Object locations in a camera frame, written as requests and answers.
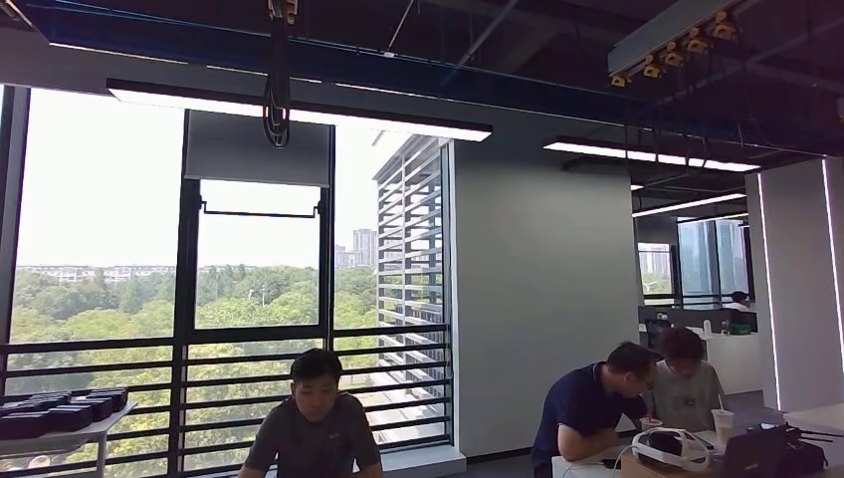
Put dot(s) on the black mesh office chair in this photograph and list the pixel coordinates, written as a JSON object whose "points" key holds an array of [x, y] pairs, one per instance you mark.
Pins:
{"points": [[658, 333]]}

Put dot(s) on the white metal side table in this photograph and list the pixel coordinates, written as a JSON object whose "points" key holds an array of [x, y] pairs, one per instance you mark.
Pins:
{"points": [[79, 432]]}

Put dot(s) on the small cardboard box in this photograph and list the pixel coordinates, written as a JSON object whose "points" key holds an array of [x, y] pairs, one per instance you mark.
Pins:
{"points": [[633, 470]]}

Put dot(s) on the white counter desk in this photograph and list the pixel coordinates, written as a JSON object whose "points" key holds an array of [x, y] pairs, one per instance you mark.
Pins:
{"points": [[738, 363]]}

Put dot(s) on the white VR headset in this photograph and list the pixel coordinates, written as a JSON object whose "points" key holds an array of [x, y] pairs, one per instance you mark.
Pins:
{"points": [[669, 448]]}

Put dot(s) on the thin strip light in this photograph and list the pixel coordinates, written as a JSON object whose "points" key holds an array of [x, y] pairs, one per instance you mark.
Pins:
{"points": [[689, 205], [646, 157]]}

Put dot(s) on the black bag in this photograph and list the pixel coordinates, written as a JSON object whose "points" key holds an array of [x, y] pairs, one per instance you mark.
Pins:
{"points": [[804, 454]]}

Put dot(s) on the white overhead gantry rail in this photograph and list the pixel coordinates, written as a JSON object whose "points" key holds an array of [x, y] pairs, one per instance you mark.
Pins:
{"points": [[283, 8], [659, 33]]}

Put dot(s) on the blue overhead crane beam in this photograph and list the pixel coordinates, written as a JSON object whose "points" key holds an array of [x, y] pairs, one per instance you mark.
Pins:
{"points": [[198, 46]]}

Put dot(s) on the clear cup with straw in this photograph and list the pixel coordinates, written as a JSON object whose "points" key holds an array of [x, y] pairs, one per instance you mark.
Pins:
{"points": [[722, 429]]}

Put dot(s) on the open grey laptop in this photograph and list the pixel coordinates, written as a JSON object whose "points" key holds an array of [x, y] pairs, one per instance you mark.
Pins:
{"points": [[752, 455]]}

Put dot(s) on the green desk object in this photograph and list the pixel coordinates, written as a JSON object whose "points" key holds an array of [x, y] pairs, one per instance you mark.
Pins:
{"points": [[740, 328]]}

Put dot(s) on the small white bottle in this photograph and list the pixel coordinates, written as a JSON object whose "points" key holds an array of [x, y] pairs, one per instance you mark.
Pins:
{"points": [[707, 327]]}

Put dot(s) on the small paper cup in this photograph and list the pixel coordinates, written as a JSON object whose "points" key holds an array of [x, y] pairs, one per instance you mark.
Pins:
{"points": [[651, 424]]}

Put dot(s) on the grey roller blind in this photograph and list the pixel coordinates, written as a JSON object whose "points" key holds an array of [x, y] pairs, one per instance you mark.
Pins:
{"points": [[257, 148]]}

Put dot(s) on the person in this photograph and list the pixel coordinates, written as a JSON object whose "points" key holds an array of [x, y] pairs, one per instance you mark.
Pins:
{"points": [[580, 409], [689, 396], [316, 435], [738, 302]]}

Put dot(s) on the black equipment case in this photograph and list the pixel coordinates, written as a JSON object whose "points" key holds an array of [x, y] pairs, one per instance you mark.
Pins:
{"points": [[66, 412]]}

